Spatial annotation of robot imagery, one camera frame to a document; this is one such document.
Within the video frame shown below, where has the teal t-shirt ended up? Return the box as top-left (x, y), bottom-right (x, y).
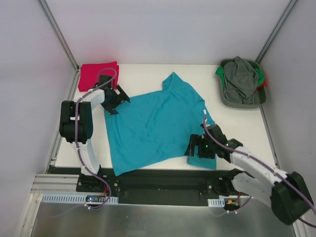
top-left (104, 73), bottom-right (214, 176)

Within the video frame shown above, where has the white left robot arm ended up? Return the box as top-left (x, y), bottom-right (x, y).
top-left (59, 75), bottom-right (130, 192)

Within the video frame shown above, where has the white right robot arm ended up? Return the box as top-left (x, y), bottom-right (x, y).
top-left (107, 84), bottom-right (315, 224)

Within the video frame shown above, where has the folded magenta t-shirt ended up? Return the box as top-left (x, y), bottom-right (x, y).
top-left (78, 61), bottom-right (119, 92)

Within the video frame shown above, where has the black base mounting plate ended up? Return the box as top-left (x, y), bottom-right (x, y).
top-left (48, 167), bottom-right (229, 206)

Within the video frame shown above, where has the grey plastic laundry bin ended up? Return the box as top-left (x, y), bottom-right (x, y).
top-left (219, 58), bottom-right (266, 109)

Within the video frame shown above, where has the green t-shirt in bin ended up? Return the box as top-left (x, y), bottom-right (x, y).
top-left (215, 66), bottom-right (225, 90)

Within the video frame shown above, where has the grey t-shirt in bin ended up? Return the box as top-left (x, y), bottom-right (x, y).
top-left (223, 56), bottom-right (259, 105)

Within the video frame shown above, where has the red t-shirt in bin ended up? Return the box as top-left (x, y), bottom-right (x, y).
top-left (255, 69), bottom-right (267, 91)

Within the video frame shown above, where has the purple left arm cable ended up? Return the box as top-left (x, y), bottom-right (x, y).
top-left (75, 68), bottom-right (118, 173)

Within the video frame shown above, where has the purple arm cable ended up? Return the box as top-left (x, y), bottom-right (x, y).
top-left (75, 68), bottom-right (118, 173)
top-left (202, 114), bottom-right (316, 228)

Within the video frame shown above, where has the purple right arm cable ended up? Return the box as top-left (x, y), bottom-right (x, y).
top-left (202, 114), bottom-right (316, 228)

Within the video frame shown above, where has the left aluminium frame post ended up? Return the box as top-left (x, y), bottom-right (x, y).
top-left (37, 0), bottom-right (81, 72)

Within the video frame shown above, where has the aluminium frame post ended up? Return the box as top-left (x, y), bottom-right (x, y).
top-left (255, 0), bottom-right (299, 64)
top-left (37, 0), bottom-right (81, 72)

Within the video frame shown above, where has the aluminium front rail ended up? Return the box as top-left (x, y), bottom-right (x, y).
top-left (31, 174), bottom-right (79, 194)

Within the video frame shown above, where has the white slotted cable duct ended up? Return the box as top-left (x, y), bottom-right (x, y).
top-left (42, 194), bottom-right (119, 205)

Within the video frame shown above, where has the right aluminium frame post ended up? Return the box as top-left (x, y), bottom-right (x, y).
top-left (255, 0), bottom-right (299, 64)

